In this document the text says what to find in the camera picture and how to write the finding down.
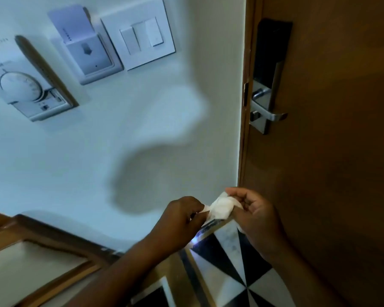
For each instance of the person's right hand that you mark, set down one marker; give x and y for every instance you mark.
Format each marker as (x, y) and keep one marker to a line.
(259, 220)

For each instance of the person's left hand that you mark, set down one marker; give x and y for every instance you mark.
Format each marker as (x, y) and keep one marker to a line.
(176, 224)

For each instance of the person's right thumb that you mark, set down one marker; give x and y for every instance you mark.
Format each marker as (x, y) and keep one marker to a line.
(241, 212)

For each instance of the person's left thumb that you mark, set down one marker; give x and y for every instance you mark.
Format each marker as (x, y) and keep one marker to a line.
(202, 218)

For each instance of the white tissue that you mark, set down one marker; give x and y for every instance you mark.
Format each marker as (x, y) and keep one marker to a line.
(221, 208)

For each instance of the person's left forearm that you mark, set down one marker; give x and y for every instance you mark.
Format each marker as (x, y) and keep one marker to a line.
(112, 278)

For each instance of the person's right forearm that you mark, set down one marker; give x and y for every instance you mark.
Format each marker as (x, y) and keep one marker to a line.
(302, 278)

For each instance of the brown wooden door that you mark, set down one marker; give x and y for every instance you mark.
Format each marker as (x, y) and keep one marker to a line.
(329, 150)

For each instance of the black and silver door lock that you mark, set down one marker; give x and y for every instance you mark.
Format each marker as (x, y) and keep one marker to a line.
(268, 73)

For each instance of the wooden framed cabinet panel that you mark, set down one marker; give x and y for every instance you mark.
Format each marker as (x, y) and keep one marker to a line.
(35, 268)

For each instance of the white key card holder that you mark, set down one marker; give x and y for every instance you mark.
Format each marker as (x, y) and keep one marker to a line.
(90, 55)

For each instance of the white dial thermostat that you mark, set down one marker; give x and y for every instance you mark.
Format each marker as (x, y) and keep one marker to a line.
(25, 83)

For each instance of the white key card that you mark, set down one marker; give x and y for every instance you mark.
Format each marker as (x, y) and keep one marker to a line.
(71, 23)

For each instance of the white wall light switch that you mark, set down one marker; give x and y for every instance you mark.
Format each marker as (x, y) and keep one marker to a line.
(140, 32)

